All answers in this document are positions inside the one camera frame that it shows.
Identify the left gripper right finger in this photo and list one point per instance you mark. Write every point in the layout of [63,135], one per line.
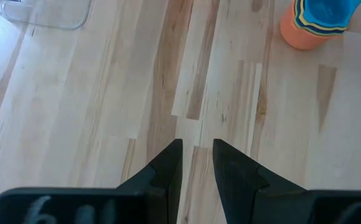
[242,186]

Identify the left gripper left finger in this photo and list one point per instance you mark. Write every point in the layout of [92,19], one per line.
[165,174]

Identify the orange measuring cup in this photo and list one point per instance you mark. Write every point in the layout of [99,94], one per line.
[295,35]

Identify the yellow measuring cup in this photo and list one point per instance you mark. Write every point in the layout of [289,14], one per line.
[302,22]

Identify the teal measuring cup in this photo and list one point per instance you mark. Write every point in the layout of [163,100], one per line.
[326,14]

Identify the clear plastic basket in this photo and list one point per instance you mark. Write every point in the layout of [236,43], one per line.
[49,14]

